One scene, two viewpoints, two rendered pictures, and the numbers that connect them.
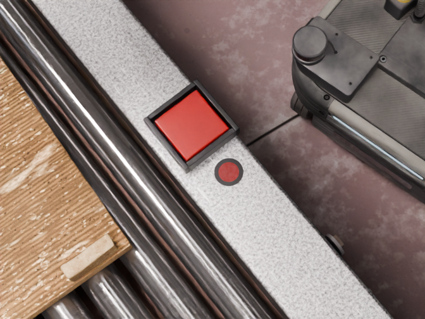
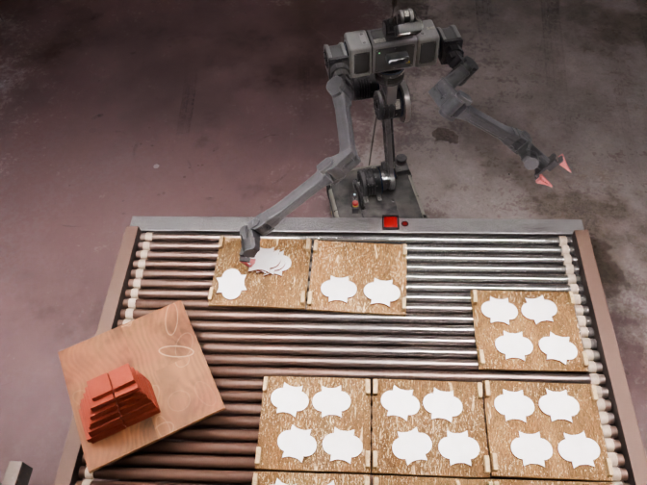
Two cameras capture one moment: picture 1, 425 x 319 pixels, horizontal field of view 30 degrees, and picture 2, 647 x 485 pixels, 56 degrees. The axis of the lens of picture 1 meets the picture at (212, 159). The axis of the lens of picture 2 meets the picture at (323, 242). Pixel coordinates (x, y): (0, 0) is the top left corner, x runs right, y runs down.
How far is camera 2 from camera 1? 2.14 m
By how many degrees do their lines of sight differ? 29
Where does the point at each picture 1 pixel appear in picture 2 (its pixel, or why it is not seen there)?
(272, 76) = not seen: hidden behind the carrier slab
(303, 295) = (438, 227)
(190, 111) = (387, 219)
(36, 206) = (385, 254)
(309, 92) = not seen: hidden behind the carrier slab
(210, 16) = not seen: hidden behind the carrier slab
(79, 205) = (391, 247)
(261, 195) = (414, 221)
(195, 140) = (394, 223)
